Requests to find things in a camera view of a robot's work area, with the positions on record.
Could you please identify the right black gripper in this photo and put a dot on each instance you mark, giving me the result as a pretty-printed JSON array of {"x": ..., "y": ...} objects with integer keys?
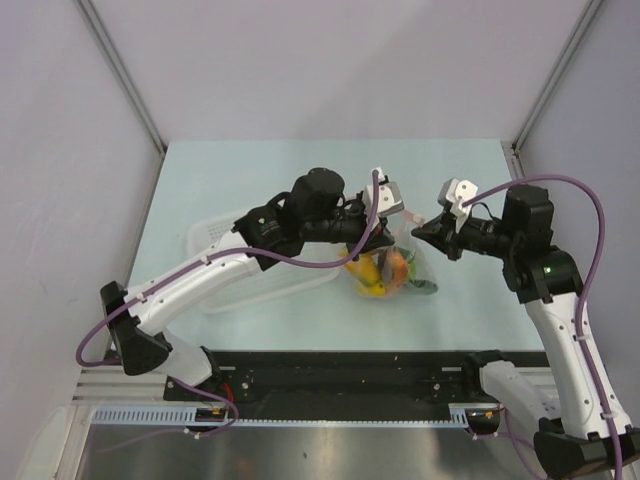
[{"x": 441, "y": 233}]

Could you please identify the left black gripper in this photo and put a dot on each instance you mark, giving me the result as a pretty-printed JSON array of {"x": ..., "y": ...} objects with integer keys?
[{"x": 378, "y": 236}]

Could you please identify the yellow green mango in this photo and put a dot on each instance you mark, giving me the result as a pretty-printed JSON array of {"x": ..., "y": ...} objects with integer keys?
[{"x": 367, "y": 275}]

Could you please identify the clear zip top bag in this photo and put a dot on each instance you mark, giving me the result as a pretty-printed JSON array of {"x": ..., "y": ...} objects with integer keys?
[{"x": 400, "y": 227}]

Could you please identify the papaya slice with red flesh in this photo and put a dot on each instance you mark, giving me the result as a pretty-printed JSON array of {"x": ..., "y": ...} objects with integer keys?
[{"x": 393, "y": 268}]

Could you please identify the dark green cucumber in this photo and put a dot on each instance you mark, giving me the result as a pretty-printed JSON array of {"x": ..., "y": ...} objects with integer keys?
[{"x": 422, "y": 286}]

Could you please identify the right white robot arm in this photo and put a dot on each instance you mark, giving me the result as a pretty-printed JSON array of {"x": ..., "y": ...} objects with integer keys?
[{"x": 584, "y": 429}]

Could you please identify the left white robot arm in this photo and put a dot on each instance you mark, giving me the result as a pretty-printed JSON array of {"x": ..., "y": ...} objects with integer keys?
[{"x": 314, "y": 210}]

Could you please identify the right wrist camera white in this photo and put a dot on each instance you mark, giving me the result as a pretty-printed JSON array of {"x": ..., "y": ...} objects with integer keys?
[{"x": 456, "y": 195}]

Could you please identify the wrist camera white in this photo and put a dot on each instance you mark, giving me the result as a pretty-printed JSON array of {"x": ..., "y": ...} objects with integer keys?
[
  {"x": 385, "y": 198},
  {"x": 456, "y": 195}
]

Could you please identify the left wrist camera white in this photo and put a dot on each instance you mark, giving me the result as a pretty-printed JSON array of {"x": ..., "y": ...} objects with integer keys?
[{"x": 385, "y": 198}]

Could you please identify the white slotted cable duct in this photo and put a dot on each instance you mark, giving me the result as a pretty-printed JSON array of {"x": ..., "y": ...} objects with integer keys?
[{"x": 452, "y": 416}]

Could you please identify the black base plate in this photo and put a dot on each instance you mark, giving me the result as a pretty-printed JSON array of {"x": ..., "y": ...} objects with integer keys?
[{"x": 344, "y": 385}]

